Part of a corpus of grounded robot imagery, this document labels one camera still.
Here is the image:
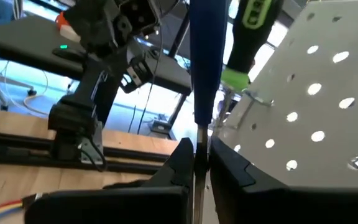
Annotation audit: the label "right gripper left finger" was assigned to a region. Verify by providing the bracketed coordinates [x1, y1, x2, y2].
[25, 138, 195, 224]

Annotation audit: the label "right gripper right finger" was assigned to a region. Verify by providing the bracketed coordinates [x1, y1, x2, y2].
[209, 136, 358, 224]

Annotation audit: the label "red handled scissors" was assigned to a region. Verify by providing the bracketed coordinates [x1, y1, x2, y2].
[190, 0, 230, 224]

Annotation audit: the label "white perforated peg board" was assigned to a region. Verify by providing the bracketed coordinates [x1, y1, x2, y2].
[216, 0, 358, 189]

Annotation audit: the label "green and black screwdriver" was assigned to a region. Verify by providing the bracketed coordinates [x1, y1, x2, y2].
[221, 0, 285, 93]

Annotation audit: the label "black computer mouse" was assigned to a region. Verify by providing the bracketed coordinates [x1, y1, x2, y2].
[52, 44, 87, 62]

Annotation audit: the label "beige tape roll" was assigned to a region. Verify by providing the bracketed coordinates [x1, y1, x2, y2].
[61, 26, 83, 44]

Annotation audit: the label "small orange red object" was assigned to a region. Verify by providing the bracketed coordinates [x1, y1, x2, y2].
[55, 11, 71, 31]

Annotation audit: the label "black aluminium table frame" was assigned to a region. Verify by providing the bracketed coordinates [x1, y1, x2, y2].
[0, 129, 175, 175]

